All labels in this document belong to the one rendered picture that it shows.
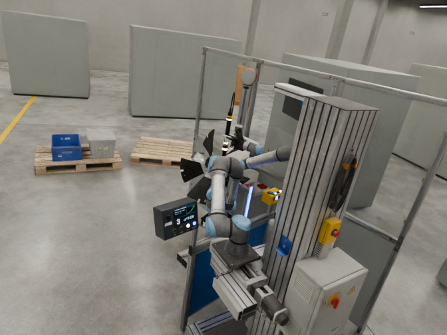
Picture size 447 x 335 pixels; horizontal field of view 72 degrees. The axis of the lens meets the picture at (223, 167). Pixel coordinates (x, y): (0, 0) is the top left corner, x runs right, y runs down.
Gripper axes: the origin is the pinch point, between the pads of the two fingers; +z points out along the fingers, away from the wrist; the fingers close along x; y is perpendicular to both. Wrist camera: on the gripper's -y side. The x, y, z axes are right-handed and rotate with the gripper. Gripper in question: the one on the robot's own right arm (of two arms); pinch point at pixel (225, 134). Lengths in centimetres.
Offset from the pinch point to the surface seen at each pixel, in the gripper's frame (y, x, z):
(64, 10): -47, 458, 1139
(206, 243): 65, -48, -32
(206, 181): 41.6, -10.2, 4.8
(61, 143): 132, 32, 343
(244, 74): -40, 60, 31
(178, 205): 24, -77, -27
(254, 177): 57, 61, -2
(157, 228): 37, -88, -23
